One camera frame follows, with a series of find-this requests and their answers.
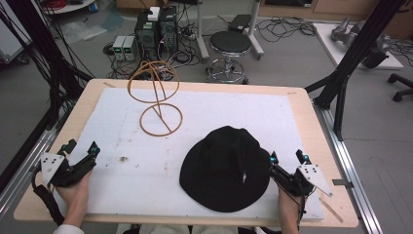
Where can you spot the person's right hand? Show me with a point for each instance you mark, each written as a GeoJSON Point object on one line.
{"type": "Point", "coordinates": [287, 203]}

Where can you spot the light wooden table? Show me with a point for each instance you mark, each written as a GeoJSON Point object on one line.
{"type": "Point", "coordinates": [318, 130]}

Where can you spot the person's left hand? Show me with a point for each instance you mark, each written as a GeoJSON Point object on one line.
{"type": "Point", "coordinates": [76, 198]}

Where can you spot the grey power supply unit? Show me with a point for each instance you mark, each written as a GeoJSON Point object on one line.
{"type": "Point", "coordinates": [119, 48]}
{"type": "Point", "coordinates": [130, 48]}

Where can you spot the black office chair base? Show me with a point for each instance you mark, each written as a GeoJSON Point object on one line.
{"type": "Point", "coordinates": [401, 86]}

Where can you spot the white box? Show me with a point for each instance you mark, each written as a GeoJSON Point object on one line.
{"type": "Point", "coordinates": [154, 13]}

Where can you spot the aluminium rail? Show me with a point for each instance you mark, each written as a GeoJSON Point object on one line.
{"type": "Point", "coordinates": [347, 169]}
{"type": "Point", "coordinates": [22, 162]}

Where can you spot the black computer tower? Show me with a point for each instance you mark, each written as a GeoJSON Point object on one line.
{"type": "Point", "coordinates": [146, 32]}
{"type": "Point", "coordinates": [168, 31]}

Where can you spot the white metal stand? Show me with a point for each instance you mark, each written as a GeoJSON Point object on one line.
{"type": "Point", "coordinates": [202, 35]}

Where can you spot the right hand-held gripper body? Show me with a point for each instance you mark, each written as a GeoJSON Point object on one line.
{"type": "Point", "coordinates": [297, 182]}

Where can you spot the grey metal bracket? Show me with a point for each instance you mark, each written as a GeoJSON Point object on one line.
{"type": "Point", "coordinates": [342, 183]}

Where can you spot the black bucket hat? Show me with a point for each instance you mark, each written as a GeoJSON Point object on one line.
{"type": "Point", "coordinates": [224, 169]}

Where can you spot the black frame post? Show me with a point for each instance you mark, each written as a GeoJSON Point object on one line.
{"type": "Point", "coordinates": [39, 48]}
{"type": "Point", "coordinates": [350, 61]}

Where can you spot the white platform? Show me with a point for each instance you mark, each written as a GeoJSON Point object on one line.
{"type": "Point", "coordinates": [331, 45]}

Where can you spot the black round stool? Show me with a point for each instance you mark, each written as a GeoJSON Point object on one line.
{"type": "Point", "coordinates": [230, 48]}

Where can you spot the thin wooden stick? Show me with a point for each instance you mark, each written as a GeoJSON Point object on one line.
{"type": "Point", "coordinates": [331, 209]}

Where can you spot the white foam mat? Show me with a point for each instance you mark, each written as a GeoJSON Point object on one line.
{"type": "Point", "coordinates": [156, 169]}

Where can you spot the black flat box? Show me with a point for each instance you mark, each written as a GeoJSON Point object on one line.
{"type": "Point", "coordinates": [239, 22]}

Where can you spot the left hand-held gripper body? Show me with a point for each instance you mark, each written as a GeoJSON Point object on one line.
{"type": "Point", "coordinates": [66, 174]}

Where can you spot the wooden hat stand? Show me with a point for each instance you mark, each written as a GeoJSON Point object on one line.
{"type": "Point", "coordinates": [156, 107]}

